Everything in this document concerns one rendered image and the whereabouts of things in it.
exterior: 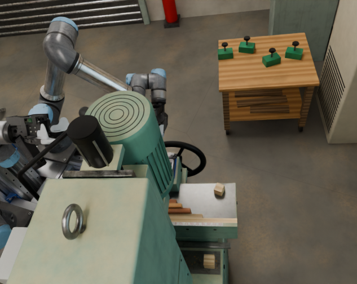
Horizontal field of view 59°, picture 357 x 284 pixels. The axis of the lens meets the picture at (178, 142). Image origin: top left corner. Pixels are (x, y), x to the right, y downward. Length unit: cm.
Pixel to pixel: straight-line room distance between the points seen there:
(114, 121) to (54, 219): 26
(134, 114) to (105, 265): 35
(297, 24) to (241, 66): 83
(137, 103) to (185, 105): 211
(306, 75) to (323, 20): 84
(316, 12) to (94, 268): 272
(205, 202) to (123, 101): 62
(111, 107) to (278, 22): 236
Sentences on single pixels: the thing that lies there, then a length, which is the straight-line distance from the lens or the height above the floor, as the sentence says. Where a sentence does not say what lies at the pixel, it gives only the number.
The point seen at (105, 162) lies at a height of 154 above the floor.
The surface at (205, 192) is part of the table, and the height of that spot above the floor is 90.
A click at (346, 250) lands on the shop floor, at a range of 224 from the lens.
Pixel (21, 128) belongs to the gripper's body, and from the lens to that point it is 106.
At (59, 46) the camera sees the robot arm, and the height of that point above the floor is 137.
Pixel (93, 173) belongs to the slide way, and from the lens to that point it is 65.
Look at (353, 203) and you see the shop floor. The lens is 239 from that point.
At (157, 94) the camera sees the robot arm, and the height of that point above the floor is 101.
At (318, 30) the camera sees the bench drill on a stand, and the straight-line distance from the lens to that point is 309.
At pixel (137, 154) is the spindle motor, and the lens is 75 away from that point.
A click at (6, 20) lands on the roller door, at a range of 471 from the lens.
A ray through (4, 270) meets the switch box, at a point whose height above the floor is 148.
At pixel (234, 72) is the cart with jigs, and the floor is 53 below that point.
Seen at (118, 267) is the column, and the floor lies 152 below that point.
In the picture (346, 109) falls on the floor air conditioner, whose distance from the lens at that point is 235.
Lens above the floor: 202
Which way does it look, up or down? 51 degrees down
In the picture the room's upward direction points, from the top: 14 degrees counter-clockwise
